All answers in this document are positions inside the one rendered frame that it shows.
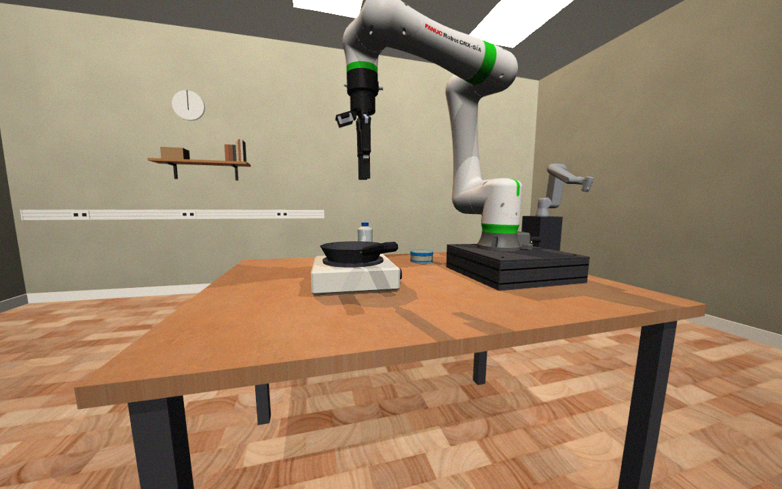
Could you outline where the white bottle with blue cap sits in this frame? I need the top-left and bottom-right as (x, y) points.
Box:
(358, 222), (373, 242)

